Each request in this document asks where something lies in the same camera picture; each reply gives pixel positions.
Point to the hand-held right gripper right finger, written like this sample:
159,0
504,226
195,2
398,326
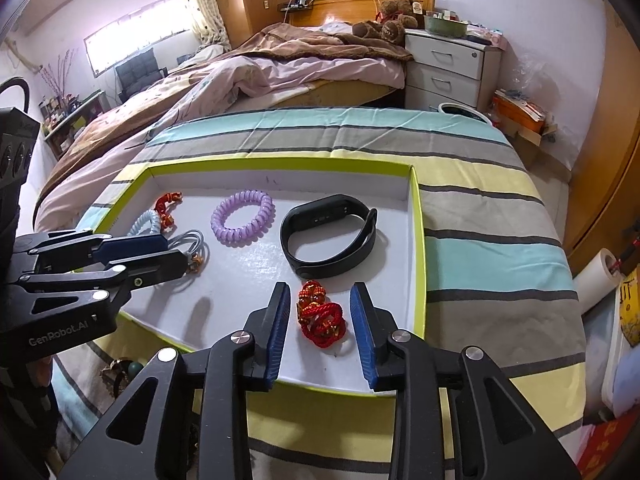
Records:
362,335

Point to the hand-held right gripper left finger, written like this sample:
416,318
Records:
277,330

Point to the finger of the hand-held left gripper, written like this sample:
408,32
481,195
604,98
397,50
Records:
155,265
135,245

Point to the green cardboard box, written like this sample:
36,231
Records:
235,280

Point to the black smart band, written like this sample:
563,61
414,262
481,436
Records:
360,250

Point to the cluttered low shelf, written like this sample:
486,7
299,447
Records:
70,125

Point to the black chair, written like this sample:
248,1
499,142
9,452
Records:
140,77

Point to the dried branch decoration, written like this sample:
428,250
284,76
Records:
57,77

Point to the window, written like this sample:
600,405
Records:
130,32

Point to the white paper roll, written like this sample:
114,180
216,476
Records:
595,280

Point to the pink and brown quilt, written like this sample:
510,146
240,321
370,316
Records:
300,70

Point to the white round bin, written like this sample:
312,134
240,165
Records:
465,110

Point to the patterned curtain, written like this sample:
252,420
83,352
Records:
200,5

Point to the white nightstand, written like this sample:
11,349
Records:
440,77

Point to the yellow printed box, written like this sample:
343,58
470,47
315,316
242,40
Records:
631,310

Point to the cardboard box with books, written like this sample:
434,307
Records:
520,115

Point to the red printed bag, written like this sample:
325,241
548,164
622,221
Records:
610,445

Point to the tall wooden wardrobe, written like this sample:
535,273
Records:
260,0

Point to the small black shelf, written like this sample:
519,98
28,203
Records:
297,4

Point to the brown teddy bear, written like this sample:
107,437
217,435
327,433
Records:
395,27

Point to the wooden bed headboard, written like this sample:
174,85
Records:
340,10

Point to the green basin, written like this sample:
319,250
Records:
445,26

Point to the large wooden closet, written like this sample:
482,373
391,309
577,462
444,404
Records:
615,135

